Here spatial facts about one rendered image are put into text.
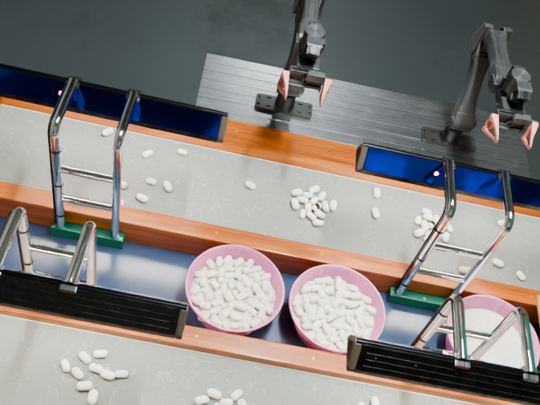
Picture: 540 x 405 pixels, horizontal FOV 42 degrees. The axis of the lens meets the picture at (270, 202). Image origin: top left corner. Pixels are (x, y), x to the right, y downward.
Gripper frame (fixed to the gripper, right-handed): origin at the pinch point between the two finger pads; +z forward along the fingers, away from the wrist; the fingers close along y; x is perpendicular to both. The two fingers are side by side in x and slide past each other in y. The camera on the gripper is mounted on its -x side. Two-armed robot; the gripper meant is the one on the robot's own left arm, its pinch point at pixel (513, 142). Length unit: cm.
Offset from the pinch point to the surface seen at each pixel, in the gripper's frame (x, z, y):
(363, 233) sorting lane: 33.1, 15.8, -33.0
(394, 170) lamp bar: 0.0, 18.9, -34.6
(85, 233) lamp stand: -6, 58, -104
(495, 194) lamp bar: 0.6, 19.9, -7.1
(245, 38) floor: 109, -152, -76
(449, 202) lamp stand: -4.7, 30.2, -22.5
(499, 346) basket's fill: 34, 45, 7
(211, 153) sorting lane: 33, -4, -82
